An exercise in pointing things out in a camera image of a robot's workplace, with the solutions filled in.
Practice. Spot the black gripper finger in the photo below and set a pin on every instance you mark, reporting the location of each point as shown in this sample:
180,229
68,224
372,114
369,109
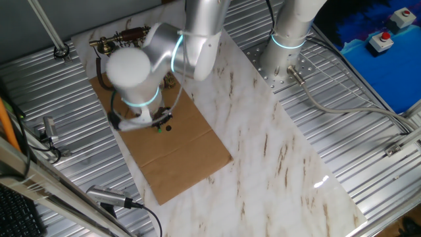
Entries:
168,113
156,125

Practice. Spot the blue painted mat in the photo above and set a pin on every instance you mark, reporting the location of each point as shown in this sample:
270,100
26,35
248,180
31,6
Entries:
378,82

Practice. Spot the black round dot mark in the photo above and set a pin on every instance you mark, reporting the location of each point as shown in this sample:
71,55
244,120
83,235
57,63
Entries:
168,128

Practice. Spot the orange pole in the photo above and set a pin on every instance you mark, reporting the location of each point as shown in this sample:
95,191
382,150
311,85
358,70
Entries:
8,128

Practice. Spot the slim aluminium post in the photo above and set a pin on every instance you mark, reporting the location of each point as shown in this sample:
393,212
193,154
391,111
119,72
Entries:
50,29

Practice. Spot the aluminium frame rail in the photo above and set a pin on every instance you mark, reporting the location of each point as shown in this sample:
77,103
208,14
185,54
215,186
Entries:
49,187

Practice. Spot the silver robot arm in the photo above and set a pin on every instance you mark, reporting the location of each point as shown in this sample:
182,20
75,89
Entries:
131,66

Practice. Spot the black screwdriver green cap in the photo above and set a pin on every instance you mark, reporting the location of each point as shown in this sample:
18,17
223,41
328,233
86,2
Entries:
159,130

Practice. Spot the silver ribbed camera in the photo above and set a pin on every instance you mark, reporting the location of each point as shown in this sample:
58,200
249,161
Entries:
105,195

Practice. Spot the brown cardboard sheet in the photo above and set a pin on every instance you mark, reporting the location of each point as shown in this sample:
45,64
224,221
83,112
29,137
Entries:
171,164
263,148

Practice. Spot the small metal corner bracket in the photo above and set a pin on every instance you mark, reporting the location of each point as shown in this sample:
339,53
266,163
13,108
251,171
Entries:
393,150

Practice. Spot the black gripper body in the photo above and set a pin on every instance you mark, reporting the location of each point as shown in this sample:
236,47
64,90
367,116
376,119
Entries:
161,118

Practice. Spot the black keyboard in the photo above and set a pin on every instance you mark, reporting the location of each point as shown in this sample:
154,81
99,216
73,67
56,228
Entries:
16,217

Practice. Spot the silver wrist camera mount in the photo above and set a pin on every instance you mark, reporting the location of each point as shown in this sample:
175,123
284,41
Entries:
131,124

